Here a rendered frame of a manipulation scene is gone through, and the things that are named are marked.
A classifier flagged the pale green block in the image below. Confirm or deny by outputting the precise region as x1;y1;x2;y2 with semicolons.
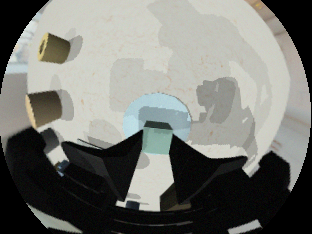
141;121;173;154

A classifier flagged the light blue block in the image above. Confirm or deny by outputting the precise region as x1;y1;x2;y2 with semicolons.
57;160;68;169

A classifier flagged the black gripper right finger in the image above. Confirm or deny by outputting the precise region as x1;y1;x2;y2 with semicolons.
168;134;248;206

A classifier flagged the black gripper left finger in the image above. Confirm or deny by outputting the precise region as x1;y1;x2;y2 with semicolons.
61;129;144;202

